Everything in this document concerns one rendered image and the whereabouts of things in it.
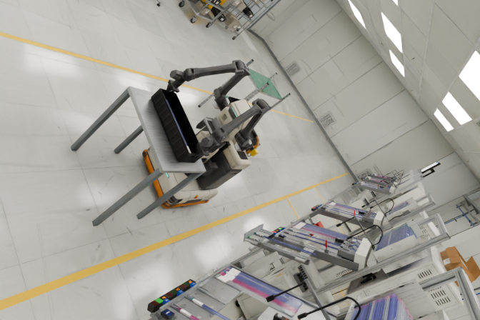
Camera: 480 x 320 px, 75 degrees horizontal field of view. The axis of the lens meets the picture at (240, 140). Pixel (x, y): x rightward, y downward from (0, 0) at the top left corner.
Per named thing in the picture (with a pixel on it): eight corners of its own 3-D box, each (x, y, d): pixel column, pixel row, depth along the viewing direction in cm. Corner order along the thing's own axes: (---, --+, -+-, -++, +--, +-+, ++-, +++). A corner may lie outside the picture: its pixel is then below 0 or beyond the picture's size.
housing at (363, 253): (351, 270, 244) (355, 253, 243) (361, 252, 287) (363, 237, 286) (363, 274, 240) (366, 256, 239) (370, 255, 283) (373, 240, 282)
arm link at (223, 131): (268, 111, 222) (258, 100, 225) (269, 106, 217) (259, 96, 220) (220, 144, 209) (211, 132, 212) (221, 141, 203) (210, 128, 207)
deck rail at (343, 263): (273, 243, 274) (273, 236, 274) (273, 242, 276) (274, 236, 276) (357, 272, 240) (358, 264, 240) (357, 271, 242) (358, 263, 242)
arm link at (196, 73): (243, 75, 234) (241, 63, 238) (244, 70, 229) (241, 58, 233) (186, 83, 227) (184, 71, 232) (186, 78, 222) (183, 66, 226)
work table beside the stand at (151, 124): (117, 150, 291) (173, 98, 260) (141, 218, 266) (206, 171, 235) (70, 146, 253) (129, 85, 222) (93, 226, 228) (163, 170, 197)
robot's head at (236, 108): (241, 106, 274) (245, 96, 261) (252, 126, 266) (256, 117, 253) (227, 111, 268) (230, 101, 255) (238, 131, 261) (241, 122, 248)
